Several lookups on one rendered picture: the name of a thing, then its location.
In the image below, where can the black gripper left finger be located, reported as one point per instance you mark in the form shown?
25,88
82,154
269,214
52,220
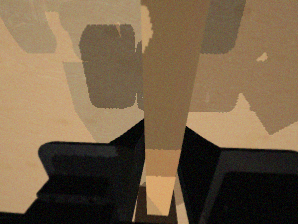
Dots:
121,160

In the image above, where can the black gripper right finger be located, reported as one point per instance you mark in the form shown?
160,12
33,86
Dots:
203,165

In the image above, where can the long wooden rail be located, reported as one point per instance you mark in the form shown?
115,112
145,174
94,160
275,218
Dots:
172,35

